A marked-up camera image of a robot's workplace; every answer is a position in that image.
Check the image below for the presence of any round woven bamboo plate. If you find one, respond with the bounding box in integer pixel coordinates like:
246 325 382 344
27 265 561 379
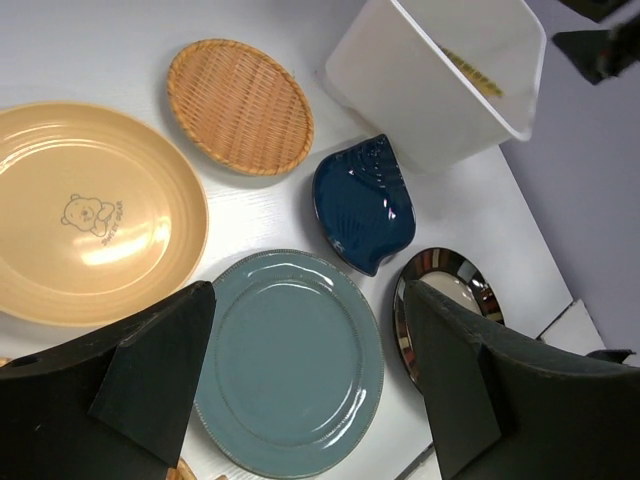
166 38 314 176

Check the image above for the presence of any dark blue leaf-shaped dish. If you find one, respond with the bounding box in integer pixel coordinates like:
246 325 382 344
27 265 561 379
312 134 416 277

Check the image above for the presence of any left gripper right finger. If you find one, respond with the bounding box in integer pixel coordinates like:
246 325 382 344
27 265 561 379
404 281 639 479

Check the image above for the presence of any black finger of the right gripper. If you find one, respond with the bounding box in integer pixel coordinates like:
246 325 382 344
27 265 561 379
552 14 639 85

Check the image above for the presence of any black striped-rim round plate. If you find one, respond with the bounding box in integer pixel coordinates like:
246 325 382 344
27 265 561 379
393 247 505 387

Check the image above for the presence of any teal round ceramic plate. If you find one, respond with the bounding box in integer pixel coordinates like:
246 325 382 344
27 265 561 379
194 250 384 479

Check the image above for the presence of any white plastic bin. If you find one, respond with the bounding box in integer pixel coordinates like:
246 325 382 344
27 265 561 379
324 0 546 173

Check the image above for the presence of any yellow round plastic plate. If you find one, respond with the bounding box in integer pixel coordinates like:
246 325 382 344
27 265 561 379
1 102 209 327

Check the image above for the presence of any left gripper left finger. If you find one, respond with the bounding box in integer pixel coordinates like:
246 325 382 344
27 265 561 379
1 281 216 479

